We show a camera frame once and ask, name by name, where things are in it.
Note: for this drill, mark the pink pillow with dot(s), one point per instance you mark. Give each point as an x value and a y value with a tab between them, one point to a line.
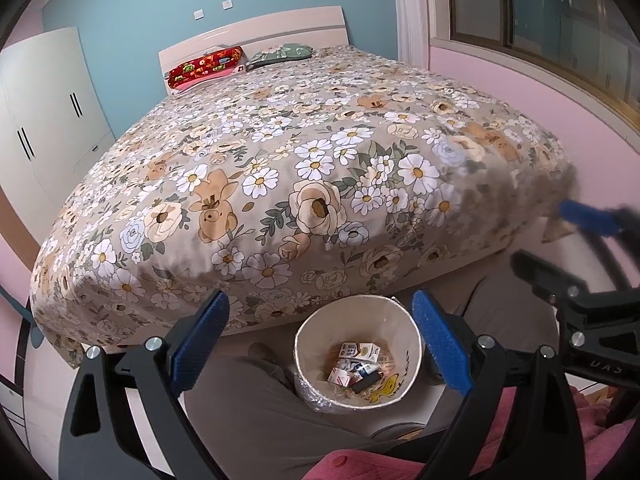
235	71

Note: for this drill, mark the small white box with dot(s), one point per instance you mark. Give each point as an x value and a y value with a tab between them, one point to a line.
350	349

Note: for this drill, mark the cream round waste bin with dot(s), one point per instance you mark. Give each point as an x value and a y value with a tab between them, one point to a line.
395	345

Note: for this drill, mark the white wardrobe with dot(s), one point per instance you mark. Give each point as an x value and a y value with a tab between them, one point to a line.
50	100

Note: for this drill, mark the floral bedspread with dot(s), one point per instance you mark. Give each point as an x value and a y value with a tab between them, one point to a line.
300	170

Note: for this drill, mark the red patterned pillow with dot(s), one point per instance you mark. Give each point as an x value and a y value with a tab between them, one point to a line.
205	67

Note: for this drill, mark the white and red box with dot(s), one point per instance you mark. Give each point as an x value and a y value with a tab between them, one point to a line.
339	376

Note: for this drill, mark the green floral pillow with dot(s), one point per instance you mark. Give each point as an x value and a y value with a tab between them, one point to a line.
280	54

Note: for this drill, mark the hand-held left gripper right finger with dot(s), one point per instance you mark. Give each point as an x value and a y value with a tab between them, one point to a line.
442	345

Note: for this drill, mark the white bed headboard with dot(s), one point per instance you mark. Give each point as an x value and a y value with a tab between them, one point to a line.
280	27

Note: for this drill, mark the dark framed window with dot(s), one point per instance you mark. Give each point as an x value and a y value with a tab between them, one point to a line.
550	10

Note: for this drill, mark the white curtain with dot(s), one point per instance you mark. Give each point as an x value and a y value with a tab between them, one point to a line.
412	10

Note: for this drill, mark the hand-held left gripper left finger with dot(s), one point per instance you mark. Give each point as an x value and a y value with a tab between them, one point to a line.
200	345

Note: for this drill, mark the person's right trouser leg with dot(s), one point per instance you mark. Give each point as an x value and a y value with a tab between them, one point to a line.
500	310

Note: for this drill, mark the pink fleece garment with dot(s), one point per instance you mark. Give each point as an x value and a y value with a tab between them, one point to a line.
360	465

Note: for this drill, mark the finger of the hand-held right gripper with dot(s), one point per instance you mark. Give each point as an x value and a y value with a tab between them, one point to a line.
590	217
540	270

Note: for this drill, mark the clear plastic bin liner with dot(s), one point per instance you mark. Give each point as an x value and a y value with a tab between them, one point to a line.
312	395

